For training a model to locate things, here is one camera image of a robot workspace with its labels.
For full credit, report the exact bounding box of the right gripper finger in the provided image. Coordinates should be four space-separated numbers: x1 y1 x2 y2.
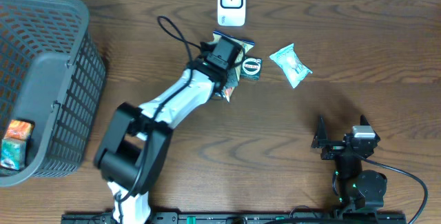
359 114 377 138
312 116 327 147

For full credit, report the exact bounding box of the green Zam-Buk tin box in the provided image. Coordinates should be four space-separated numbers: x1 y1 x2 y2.
240 57 263 81

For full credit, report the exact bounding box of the light green candy packet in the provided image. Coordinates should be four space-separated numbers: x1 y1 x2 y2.
269 43 313 88

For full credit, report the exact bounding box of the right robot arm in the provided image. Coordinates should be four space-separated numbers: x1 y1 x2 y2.
311 116 387 218

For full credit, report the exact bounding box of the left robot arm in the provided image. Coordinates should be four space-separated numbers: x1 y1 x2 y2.
94 32 253 223

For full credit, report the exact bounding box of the white barcode scanner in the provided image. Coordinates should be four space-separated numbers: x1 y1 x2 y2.
217 0 246 27

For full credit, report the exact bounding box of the grey plastic mesh basket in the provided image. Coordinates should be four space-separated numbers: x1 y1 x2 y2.
1 0 106 187

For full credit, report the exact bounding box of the orange small box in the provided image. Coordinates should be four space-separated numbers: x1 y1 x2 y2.
4 119 34 141

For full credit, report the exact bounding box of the teal silver small box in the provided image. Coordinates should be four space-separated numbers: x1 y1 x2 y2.
1 138 26 171

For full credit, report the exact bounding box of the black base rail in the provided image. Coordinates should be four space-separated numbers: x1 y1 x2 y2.
61 210 407 224

